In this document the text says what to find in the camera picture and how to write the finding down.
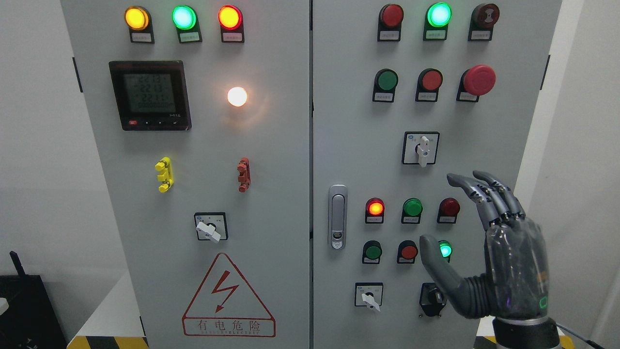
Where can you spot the dark buzzer top right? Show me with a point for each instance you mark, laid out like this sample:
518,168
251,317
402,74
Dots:
483,19

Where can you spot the lit red lamp middle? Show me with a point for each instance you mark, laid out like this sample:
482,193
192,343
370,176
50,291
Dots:
374,211

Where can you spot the gray robotic hand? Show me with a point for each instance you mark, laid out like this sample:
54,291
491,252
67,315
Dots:
516,283

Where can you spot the red push button lower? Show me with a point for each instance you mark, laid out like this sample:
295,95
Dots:
407,252

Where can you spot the digital power meter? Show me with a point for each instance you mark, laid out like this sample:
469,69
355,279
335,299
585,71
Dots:
151,95

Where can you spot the green lamp middle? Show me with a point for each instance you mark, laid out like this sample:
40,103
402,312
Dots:
411,211

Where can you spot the red terminal connector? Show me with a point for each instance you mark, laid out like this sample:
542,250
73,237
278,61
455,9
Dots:
244,175

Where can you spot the green push button lower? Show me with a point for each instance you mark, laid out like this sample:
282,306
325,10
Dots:
371,252

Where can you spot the yellow indicator lamp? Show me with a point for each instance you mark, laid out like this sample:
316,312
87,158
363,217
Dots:
139,23

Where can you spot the red indicator lamp left door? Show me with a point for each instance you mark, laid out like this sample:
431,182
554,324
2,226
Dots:
231,24

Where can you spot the white lit indicator lamp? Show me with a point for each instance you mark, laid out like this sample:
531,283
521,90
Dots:
237,96

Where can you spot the black device with antenna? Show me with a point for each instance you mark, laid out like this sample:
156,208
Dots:
29,321

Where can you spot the green indicator lamp left door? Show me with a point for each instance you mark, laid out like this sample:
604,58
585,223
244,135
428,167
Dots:
187,24

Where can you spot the green push button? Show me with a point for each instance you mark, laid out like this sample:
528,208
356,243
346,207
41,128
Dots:
385,83
371,252

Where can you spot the right cabinet door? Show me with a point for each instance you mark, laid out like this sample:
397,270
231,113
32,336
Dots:
359,143

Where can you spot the yellow terminal connector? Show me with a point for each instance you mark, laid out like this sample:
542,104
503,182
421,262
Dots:
165,175

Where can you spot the red push button upper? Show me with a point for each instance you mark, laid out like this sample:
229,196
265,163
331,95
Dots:
428,84

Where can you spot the high voltage warning sticker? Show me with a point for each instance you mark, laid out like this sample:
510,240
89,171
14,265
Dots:
225,304

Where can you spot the lit green button lower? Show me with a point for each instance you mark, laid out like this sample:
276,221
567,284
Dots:
445,249

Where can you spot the green push button upper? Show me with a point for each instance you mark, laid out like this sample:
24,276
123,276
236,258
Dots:
385,83

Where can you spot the red emergency stop button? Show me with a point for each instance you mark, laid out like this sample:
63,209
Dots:
476,81

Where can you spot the left cabinet door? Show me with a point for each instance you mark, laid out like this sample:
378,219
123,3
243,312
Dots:
268,225

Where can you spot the dark red lamp top right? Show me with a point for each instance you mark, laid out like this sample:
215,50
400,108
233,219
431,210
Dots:
390,20

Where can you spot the gray rotary switch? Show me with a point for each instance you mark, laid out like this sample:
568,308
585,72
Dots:
420,148
369,295

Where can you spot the gray rotary switch left door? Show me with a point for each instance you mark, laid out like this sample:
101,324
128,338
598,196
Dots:
211,226

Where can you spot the black rotary switch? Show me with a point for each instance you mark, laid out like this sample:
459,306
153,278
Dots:
432,300

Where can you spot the silver door latch handle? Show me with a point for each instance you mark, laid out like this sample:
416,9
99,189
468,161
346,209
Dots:
337,216

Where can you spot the cabinet door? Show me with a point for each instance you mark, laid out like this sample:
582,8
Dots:
268,225
359,143

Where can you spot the red push button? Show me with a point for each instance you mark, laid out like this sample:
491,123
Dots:
407,252
428,84

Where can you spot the green lit lamp top right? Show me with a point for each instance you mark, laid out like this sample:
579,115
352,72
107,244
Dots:
437,18

